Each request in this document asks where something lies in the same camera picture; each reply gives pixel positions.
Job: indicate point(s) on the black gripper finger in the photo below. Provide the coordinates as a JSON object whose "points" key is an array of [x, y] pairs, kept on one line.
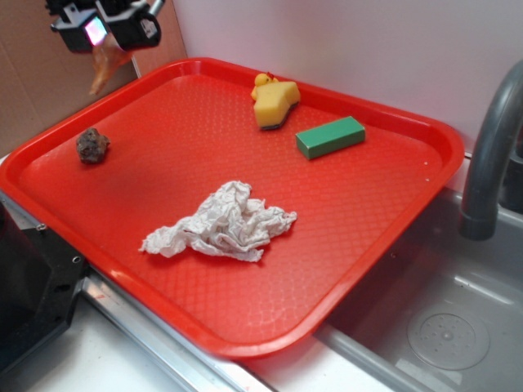
{"points": [[80, 25], [134, 24]]}

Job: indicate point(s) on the brown spiral seashell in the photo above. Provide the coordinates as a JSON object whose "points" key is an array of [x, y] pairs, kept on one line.
{"points": [[107, 57]]}

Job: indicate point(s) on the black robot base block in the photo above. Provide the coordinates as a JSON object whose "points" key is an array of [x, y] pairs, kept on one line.
{"points": [[41, 276]]}

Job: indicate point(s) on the brown cardboard panel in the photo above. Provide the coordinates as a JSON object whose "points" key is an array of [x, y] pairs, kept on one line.
{"points": [[42, 82]]}

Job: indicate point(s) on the dark brown rock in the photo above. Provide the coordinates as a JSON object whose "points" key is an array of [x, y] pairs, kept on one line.
{"points": [[92, 147]]}

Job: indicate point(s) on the yellow rubber duck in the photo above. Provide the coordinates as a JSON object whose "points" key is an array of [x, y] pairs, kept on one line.
{"points": [[261, 80]]}

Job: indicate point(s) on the yellow sponge with dark base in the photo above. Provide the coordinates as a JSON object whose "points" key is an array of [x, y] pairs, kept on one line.
{"points": [[273, 102]]}

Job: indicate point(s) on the red plastic tray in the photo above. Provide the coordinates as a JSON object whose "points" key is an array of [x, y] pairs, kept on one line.
{"points": [[180, 133]]}

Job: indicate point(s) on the crumpled white paper towel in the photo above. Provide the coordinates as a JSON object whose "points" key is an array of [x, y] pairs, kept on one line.
{"points": [[228, 223]]}

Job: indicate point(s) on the green rectangular block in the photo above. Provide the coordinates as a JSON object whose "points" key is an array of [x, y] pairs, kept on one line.
{"points": [[330, 137]]}

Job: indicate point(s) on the grey curved faucet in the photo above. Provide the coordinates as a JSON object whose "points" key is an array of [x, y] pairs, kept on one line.
{"points": [[494, 176]]}

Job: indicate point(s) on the grey plastic sink basin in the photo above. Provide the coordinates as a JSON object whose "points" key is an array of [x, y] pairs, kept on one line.
{"points": [[431, 267]]}

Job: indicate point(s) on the round sink drain cover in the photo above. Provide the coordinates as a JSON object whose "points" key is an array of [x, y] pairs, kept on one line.
{"points": [[447, 340]]}

